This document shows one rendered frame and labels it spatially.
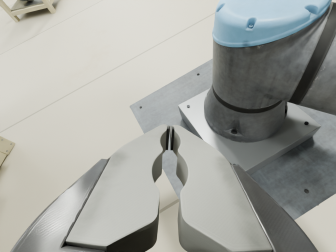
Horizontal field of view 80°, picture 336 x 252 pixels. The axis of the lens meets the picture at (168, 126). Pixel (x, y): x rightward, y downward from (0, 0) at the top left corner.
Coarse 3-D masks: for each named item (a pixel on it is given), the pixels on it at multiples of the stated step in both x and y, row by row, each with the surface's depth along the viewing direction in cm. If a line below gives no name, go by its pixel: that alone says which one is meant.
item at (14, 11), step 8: (0, 0) 239; (16, 0) 262; (24, 0) 248; (32, 0) 249; (40, 0) 244; (48, 0) 240; (8, 8) 248; (16, 8) 249; (24, 8) 246; (32, 8) 245; (40, 8) 244; (48, 8) 244; (16, 16) 258
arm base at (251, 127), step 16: (208, 96) 47; (208, 112) 47; (224, 112) 43; (240, 112) 40; (256, 112) 39; (272, 112) 40; (224, 128) 45; (240, 128) 43; (256, 128) 42; (272, 128) 43
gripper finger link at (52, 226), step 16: (96, 176) 8; (64, 192) 8; (80, 192) 8; (48, 208) 7; (64, 208) 7; (80, 208) 7; (32, 224) 6; (48, 224) 6; (64, 224) 6; (32, 240) 6; (48, 240) 6; (64, 240) 6
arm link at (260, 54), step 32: (224, 0) 30; (256, 0) 28; (288, 0) 26; (320, 0) 24; (224, 32) 29; (256, 32) 26; (288, 32) 25; (320, 32) 25; (224, 64) 33; (256, 64) 30; (288, 64) 28; (320, 64) 26; (224, 96) 39; (256, 96) 35; (288, 96) 31
